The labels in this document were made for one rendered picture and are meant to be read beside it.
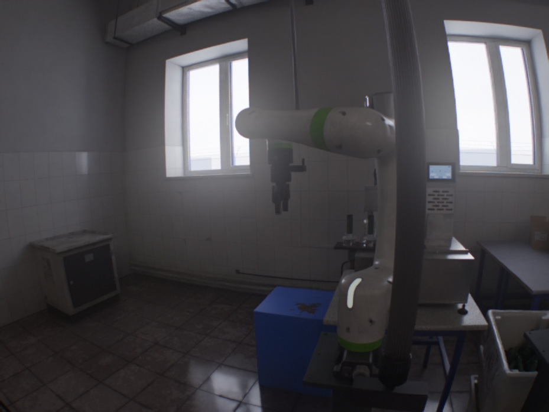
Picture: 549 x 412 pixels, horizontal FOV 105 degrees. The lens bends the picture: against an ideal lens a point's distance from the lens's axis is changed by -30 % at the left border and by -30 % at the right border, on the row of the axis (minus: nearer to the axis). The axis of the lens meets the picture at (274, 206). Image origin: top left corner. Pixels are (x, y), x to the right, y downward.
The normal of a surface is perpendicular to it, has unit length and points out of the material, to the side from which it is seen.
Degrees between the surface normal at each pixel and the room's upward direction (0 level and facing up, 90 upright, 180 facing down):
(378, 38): 90
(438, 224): 90
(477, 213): 90
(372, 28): 90
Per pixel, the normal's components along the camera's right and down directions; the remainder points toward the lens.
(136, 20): -0.28, 0.12
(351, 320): -0.65, 0.11
